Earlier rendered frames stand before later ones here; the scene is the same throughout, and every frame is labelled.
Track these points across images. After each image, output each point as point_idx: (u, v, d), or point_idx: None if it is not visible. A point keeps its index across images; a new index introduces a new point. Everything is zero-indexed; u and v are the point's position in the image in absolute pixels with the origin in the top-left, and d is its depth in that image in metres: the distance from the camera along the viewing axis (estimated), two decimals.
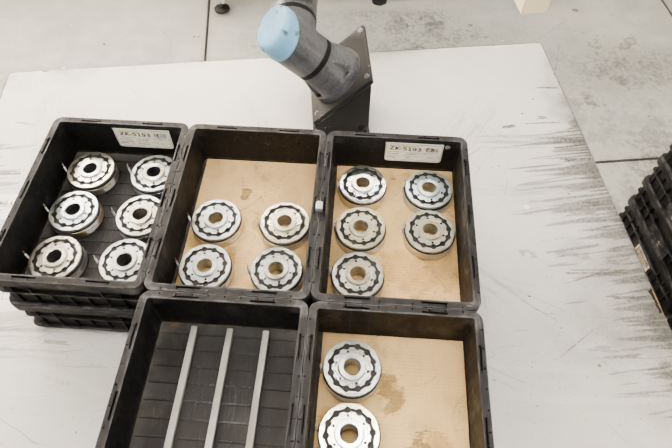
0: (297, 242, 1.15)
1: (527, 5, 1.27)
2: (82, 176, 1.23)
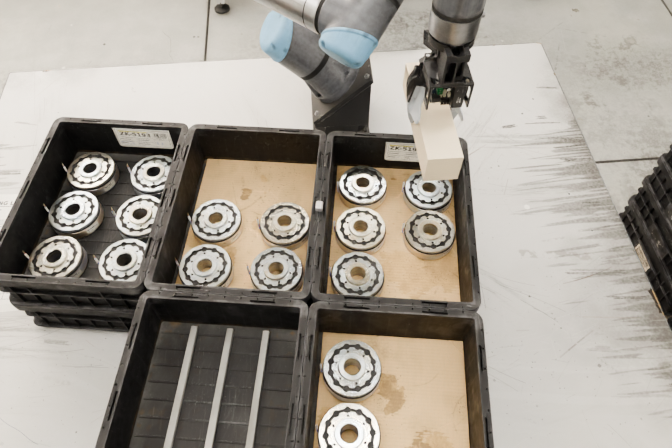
0: (297, 242, 1.15)
1: (430, 173, 0.98)
2: (82, 176, 1.23)
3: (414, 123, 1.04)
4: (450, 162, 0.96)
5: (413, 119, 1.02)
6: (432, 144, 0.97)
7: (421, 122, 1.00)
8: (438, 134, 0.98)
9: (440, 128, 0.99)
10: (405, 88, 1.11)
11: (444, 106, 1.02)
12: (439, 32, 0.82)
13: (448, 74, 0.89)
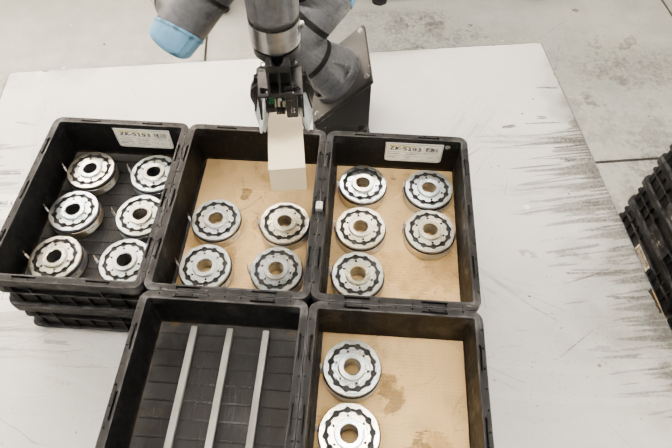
0: (297, 242, 1.15)
1: (276, 183, 0.97)
2: (82, 176, 1.23)
3: None
4: (293, 172, 0.95)
5: (266, 128, 1.01)
6: (276, 154, 0.95)
7: (269, 131, 0.98)
8: (284, 144, 0.97)
9: (287, 137, 0.98)
10: None
11: None
12: (255, 42, 0.81)
13: (278, 84, 0.87)
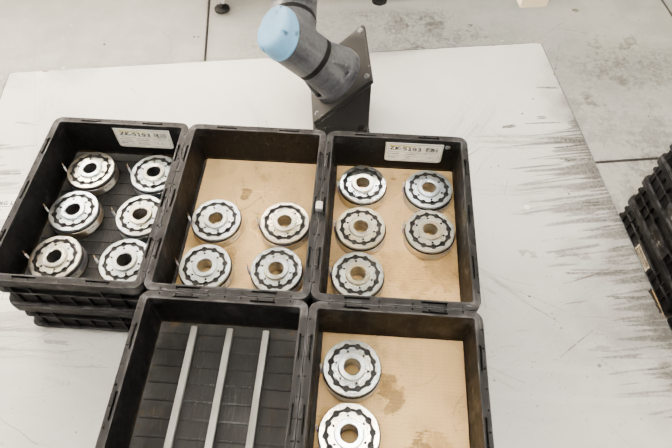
0: (297, 242, 1.15)
1: None
2: (82, 176, 1.23)
3: None
4: None
5: None
6: None
7: None
8: None
9: None
10: None
11: None
12: None
13: None
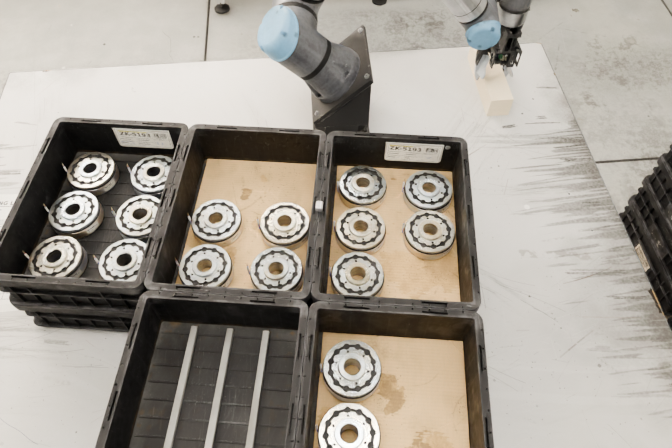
0: (297, 242, 1.15)
1: (491, 110, 1.54)
2: (82, 176, 1.23)
3: (478, 80, 1.61)
4: (505, 102, 1.52)
5: (478, 77, 1.59)
6: (493, 91, 1.53)
7: (485, 78, 1.56)
8: (496, 85, 1.54)
9: (497, 82, 1.55)
10: (470, 59, 1.67)
11: (498, 69, 1.58)
12: (503, 19, 1.39)
13: (506, 46, 1.45)
